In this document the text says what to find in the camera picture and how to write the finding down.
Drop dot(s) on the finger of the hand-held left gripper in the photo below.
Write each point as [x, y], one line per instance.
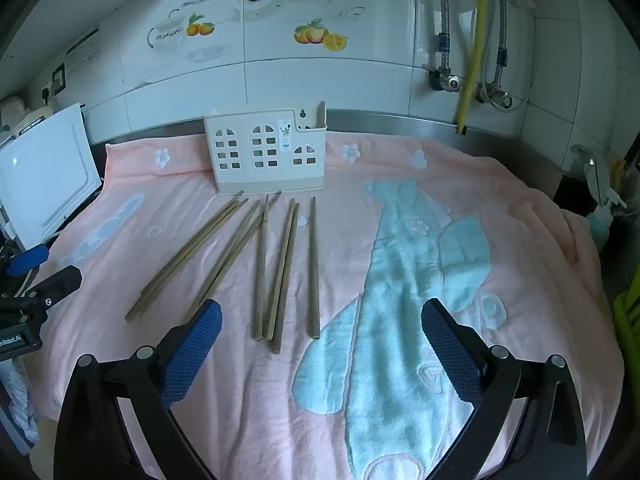
[27, 260]
[60, 282]

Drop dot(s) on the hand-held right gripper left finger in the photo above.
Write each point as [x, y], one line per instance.
[192, 350]

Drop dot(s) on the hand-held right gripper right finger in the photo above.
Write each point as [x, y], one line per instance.
[450, 350]

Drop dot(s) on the cream plastic utensil holder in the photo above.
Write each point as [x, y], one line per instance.
[240, 180]

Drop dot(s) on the grey knit cloth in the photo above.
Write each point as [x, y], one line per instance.
[17, 400]

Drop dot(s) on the white plastic cutting board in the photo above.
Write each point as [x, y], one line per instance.
[45, 175]

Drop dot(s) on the pink printed towel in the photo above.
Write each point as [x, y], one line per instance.
[350, 260]

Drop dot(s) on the white appliance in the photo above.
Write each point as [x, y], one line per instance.
[15, 115]

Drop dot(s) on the green plastic basket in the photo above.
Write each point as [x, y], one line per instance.
[627, 315]

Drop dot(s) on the teal container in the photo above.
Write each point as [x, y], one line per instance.
[599, 227]

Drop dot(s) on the metal angle valve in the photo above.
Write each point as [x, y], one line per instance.
[500, 99]

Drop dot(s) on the metal valve with red knob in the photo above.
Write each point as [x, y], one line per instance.
[447, 81]

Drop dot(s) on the yellow gas pipe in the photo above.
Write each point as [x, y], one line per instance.
[475, 45]

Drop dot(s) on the white wall label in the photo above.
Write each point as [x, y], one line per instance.
[82, 55]

